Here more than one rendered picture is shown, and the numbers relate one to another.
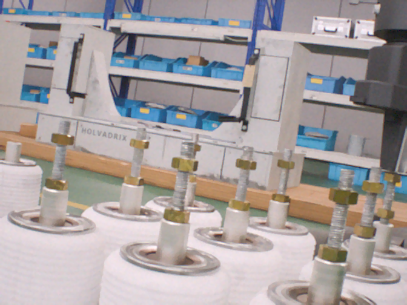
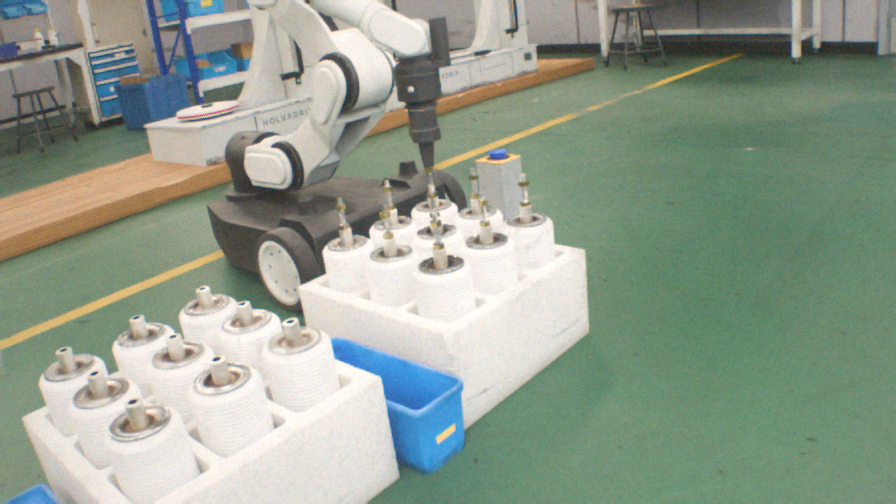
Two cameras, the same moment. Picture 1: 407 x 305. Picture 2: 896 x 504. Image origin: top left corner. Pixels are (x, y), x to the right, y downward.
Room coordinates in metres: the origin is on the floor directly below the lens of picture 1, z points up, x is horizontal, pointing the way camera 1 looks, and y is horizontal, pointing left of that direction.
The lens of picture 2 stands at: (0.12, 1.11, 0.67)
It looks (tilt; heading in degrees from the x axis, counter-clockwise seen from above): 21 degrees down; 288
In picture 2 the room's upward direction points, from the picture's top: 7 degrees counter-clockwise
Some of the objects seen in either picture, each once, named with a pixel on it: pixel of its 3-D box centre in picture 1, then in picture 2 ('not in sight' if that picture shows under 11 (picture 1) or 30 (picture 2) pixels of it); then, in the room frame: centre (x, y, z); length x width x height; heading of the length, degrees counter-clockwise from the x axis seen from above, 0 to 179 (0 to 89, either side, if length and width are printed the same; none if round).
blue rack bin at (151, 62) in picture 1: (163, 65); not in sight; (6.19, 0.59, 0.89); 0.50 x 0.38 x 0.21; 155
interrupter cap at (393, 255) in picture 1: (378, 250); (433, 206); (0.56, -0.20, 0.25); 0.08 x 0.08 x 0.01
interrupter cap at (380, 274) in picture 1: (357, 270); (477, 213); (0.46, -0.15, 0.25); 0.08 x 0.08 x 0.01
